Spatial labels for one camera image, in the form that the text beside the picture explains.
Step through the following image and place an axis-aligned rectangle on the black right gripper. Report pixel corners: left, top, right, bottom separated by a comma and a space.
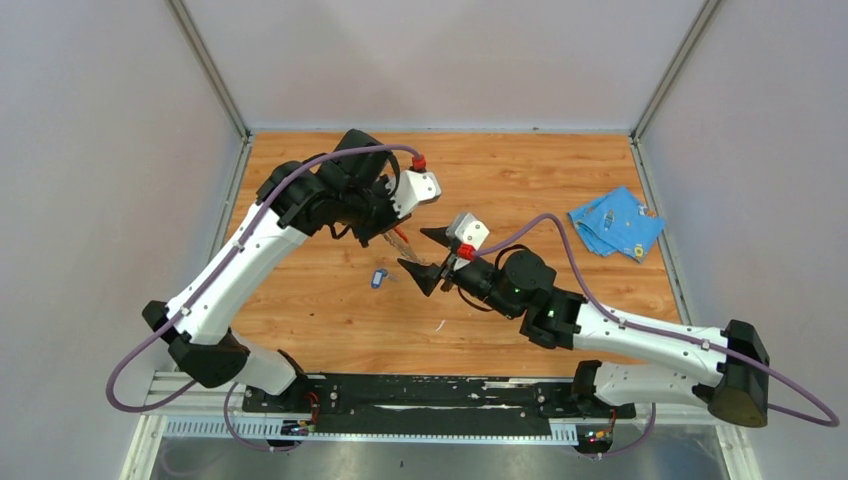
397, 226, 520, 321

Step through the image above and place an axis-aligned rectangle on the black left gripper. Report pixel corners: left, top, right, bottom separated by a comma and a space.
339, 173, 412, 248

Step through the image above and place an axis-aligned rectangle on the keyring holder with red handle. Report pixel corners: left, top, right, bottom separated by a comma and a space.
382, 226, 427, 265

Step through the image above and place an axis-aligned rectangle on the blue tag key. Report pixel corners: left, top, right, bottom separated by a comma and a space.
370, 268, 396, 289

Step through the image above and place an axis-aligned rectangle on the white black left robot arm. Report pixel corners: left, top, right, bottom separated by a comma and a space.
142, 129, 405, 413

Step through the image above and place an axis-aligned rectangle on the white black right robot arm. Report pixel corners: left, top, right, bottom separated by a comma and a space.
398, 228, 770, 428

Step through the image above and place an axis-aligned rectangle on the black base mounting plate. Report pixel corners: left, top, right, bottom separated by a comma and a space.
242, 373, 636, 436

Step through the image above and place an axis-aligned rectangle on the blue patterned cloth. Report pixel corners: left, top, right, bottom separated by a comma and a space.
568, 186, 666, 263

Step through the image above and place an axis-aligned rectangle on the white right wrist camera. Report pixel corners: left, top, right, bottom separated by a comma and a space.
446, 212, 490, 251

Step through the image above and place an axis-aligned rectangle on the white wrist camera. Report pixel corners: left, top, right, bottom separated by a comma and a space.
391, 170, 442, 219
446, 212, 490, 251

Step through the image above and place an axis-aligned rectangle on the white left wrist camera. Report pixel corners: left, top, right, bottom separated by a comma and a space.
391, 170, 442, 219

